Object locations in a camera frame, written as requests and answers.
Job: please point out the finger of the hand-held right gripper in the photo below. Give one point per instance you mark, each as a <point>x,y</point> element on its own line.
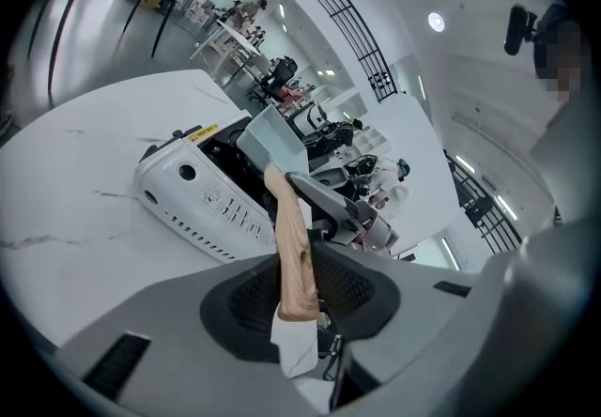
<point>319,201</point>

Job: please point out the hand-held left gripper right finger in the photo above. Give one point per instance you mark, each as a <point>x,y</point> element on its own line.
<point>361,293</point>

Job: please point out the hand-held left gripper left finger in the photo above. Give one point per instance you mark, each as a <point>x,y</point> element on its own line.
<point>235,307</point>

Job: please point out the white portable stove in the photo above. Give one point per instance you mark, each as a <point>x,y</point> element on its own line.
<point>169,171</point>

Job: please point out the white cubby shelf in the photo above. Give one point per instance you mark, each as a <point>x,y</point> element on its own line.
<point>375,140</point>

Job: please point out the black metal ceiling grid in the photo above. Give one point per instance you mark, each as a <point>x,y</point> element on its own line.
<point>378,79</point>

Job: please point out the black office chair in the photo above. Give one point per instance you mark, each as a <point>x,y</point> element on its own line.
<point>277,72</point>

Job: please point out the black metal railing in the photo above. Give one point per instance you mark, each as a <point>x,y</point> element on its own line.
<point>479,208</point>

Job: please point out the white table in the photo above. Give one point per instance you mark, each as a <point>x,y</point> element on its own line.
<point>230,32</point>

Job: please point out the round ceiling light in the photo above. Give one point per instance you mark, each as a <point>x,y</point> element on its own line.
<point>436,21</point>

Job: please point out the person in grey clothing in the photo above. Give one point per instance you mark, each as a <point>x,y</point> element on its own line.
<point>563,161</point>

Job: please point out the person's head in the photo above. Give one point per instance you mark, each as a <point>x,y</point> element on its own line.
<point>563,67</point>

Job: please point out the black head-mounted camera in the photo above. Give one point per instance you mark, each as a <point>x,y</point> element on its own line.
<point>516,30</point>

